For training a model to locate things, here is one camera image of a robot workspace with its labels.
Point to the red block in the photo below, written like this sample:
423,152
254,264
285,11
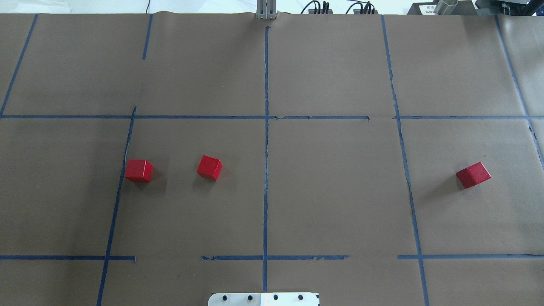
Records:
209,167
138,170
473,175

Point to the brown paper table cover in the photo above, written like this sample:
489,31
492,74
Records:
340,138

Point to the steel cup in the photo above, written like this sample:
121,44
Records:
445,7

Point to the aluminium profile post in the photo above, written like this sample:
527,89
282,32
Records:
266,9

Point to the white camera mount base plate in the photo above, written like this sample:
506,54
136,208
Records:
265,299

